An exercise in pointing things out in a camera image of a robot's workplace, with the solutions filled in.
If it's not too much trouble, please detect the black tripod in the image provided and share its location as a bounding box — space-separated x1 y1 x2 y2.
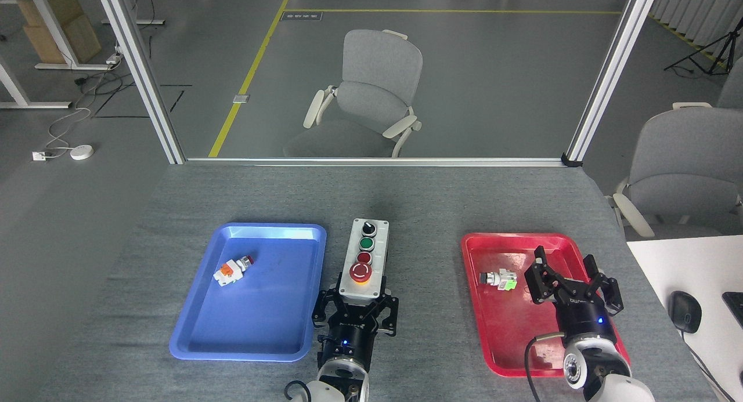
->
665 31 743 75

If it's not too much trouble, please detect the green white push button switch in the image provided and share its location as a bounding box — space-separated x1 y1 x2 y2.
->
479 267 518 292

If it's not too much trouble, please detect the black mouse cable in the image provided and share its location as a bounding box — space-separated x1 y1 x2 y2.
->
682 331 738 402

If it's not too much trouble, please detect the red plastic tray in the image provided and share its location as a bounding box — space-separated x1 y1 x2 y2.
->
461 233 631 378

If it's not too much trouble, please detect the red orange push button switch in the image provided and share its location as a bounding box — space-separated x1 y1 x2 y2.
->
213 255 255 287

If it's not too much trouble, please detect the white desk frame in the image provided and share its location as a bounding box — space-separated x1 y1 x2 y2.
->
0 54 71 110
23 0 114 71

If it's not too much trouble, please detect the white floor cable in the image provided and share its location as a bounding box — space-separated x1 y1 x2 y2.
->
45 103 93 156

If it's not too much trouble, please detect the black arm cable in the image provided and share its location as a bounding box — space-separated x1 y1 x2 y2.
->
283 381 314 402
524 332 567 402

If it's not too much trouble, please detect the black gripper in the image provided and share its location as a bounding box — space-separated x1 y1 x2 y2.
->
524 245 625 349
312 286 400 372

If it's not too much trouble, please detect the grey four-button control box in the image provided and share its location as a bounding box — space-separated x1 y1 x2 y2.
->
338 218 390 304

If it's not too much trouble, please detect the black keyboard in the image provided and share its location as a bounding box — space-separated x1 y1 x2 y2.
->
722 292 743 327

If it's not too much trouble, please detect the grey office chair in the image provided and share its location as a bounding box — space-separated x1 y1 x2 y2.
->
715 59 743 110
607 102 743 241
283 30 423 158

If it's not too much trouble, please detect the blue plastic tray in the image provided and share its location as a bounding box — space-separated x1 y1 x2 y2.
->
169 223 327 363

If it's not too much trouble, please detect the white desk top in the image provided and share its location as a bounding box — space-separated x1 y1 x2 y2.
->
626 235 743 402

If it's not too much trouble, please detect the silver aluminium post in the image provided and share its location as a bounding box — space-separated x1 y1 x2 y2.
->
562 0 662 168
95 0 186 165

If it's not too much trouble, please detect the silver aluminium rail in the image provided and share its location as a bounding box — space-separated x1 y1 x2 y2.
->
185 157 567 168

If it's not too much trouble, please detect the grey table cloth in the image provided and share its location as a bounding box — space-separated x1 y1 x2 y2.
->
35 164 720 402

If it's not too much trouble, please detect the brown cardboard box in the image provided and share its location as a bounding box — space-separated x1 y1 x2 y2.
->
16 0 84 28
23 13 103 65

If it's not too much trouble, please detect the black computer mouse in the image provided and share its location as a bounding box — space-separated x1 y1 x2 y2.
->
668 291 703 334

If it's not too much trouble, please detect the white pleated curtain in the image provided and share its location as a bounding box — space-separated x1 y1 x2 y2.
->
649 0 743 49

